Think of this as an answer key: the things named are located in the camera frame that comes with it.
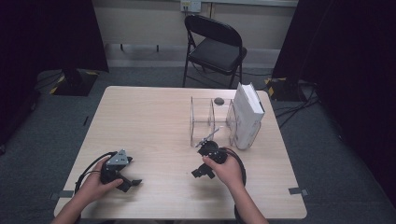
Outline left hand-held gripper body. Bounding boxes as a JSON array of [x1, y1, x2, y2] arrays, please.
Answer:
[[99, 148, 134, 185]]

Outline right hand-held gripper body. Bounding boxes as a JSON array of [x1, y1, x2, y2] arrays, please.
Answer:
[[194, 126, 229, 165]]

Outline clear acrylic book rack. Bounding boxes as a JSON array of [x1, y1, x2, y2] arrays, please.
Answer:
[[190, 95, 262, 150]]

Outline white book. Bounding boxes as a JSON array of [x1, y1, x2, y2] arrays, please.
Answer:
[[233, 82, 266, 150]]

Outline person's right hand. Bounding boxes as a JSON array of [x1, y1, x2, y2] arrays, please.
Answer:
[[201, 154, 247, 192]]

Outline person's left hand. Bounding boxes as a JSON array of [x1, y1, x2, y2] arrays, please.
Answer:
[[74, 158, 125, 209]]

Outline grey tape strip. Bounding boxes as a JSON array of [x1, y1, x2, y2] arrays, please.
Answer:
[[49, 189, 75, 201], [288, 187, 309, 197]]

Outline black stand base yellow stripes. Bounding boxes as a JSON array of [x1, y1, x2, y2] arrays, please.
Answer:
[[49, 68, 101, 97], [264, 77, 313, 103]]

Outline black folding chair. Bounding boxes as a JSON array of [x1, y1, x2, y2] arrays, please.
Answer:
[[181, 14, 248, 90]]

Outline black curtain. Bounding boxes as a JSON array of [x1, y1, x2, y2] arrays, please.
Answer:
[[0, 0, 110, 147], [272, 0, 396, 207]]

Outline left hand-held gripper cable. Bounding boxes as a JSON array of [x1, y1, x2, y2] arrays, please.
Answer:
[[74, 150, 119, 194]]

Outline hand-held gripper cable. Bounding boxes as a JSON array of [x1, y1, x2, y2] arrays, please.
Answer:
[[224, 147, 248, 189], [74, 150, 119, 194]]

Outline right hand-held gripper cable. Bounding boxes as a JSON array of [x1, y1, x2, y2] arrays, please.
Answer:
[[224, 147, 248, 189]]

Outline black floor cables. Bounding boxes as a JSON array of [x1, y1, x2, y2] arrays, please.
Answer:
[[274, 79, 321, 130]]

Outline white wall socket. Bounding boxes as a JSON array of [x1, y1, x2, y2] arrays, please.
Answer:
[[180, 0, 203, 14]]

